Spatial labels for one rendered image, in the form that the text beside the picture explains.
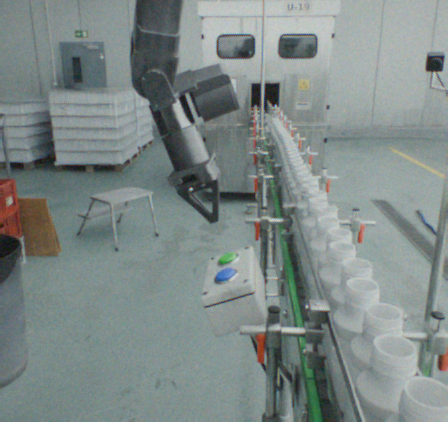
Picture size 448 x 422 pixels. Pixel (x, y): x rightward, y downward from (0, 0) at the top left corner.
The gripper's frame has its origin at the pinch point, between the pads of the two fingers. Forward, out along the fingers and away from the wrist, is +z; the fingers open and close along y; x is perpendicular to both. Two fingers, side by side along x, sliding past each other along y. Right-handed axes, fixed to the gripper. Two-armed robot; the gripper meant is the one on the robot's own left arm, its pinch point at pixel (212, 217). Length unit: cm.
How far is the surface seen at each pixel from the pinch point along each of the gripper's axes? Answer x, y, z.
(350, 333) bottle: -14.2, -20.6, 12.5
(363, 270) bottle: -18.4, -13.8, 8.9
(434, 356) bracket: -23.4, -15.4, 22.6
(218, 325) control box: 3.0, -10.1, 12.9
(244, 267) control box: -2.6, -4.5, 7.9
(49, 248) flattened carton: 183, 247, 52
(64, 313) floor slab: 141, 163, 75
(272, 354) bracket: -3.8, -15.3, 16.2
